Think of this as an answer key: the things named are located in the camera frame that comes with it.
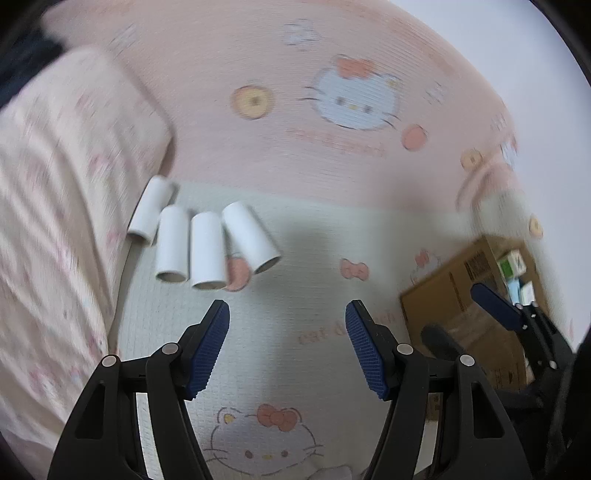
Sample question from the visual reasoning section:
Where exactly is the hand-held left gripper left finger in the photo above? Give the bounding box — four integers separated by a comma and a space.
46, 299, 230, 480

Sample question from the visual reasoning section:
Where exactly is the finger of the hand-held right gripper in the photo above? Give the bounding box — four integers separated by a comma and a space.
421, 323, 465, 363
470, 282, 575, 384

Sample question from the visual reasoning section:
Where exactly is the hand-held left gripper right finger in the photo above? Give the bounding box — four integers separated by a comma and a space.
345, 299, 539, 480

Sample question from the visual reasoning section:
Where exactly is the brown cardboard box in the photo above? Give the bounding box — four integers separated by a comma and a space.
399, 235, 550, 407

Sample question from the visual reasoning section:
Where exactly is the white paper tube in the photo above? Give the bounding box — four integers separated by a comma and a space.
154, 205, 190, 283
127, 175, 178, 244
190, 211, 228, 291
222, 202, 282, 274

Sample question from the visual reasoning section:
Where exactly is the light blue box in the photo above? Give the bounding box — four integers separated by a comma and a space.
505, 279, 536, 305

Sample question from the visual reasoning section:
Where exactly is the white box with green side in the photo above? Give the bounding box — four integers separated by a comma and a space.
498, 251, 527, 280

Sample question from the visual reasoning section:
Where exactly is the pink cream printed pillow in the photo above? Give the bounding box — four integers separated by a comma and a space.
455, 159, 548, 241

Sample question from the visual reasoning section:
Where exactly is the pink cream cat-print mat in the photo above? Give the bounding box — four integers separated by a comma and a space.
41, 0, 578, 480

